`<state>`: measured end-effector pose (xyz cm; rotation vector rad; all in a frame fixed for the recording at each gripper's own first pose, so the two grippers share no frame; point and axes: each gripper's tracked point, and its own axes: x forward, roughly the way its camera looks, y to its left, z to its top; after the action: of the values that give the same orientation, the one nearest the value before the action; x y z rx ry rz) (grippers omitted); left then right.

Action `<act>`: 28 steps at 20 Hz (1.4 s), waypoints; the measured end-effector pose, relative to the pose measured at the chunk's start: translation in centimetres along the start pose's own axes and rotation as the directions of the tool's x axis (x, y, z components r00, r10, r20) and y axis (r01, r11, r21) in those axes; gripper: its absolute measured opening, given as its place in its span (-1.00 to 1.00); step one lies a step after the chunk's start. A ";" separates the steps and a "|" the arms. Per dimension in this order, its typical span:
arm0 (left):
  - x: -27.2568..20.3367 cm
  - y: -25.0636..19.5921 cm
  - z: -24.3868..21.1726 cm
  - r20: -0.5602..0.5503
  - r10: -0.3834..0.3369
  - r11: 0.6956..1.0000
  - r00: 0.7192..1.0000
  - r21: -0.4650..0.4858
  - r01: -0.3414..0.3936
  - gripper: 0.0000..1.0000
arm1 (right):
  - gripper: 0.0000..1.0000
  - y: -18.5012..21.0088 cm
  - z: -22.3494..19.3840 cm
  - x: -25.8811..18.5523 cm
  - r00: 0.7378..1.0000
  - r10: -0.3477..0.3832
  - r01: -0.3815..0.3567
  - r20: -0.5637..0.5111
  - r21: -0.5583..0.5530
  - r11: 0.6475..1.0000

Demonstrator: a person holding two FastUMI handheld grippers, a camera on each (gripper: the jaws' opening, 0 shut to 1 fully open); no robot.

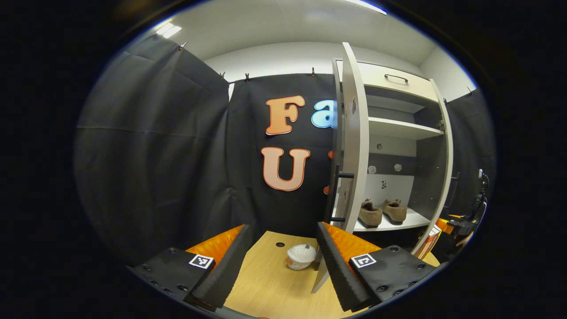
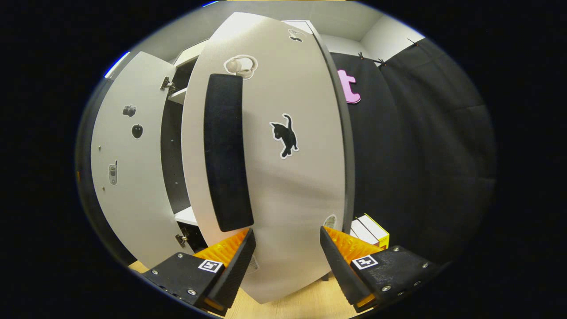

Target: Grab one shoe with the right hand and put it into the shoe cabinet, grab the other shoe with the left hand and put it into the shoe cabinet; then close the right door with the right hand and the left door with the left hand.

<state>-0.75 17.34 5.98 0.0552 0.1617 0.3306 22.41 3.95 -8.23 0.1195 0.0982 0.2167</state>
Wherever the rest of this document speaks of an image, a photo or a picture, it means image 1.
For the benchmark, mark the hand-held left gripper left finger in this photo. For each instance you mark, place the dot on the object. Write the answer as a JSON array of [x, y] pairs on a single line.
[[226, 274]]

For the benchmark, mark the white cabinet door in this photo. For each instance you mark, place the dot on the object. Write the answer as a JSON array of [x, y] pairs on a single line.
[[356, 146], [448, 168]]

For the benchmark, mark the brown fuzzy shoe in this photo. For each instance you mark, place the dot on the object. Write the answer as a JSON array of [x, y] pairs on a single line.
[[370, 216], [395, 212]]

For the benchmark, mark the white cabinet drawer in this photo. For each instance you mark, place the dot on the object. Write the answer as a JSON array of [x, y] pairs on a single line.
[[416, 88]]

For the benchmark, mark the white shoe cabinet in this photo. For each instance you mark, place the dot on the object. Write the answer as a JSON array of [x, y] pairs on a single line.
[[398, 128]]

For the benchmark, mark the black backdrop cloth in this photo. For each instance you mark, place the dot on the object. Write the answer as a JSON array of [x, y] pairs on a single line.
[[146, 155], [248, 177], [469, 141]]

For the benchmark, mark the white lidded bowl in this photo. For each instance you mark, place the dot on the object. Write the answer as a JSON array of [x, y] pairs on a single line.
[[300, 257]]

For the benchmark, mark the ceiling light panel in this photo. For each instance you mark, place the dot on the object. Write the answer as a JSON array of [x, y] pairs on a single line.
[[168, 30], [367, 6]]

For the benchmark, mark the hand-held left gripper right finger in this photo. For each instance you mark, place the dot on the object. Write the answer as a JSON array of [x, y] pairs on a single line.
[[336, 274]]

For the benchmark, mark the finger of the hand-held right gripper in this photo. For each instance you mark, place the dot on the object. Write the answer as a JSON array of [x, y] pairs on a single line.
[[443, 225], [465, 216]]

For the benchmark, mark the orange white box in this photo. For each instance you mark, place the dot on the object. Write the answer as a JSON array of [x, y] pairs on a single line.
[[429, 241]]

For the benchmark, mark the dark equipment stand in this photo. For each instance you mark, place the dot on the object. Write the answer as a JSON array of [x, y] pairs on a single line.
[[482, 175]]

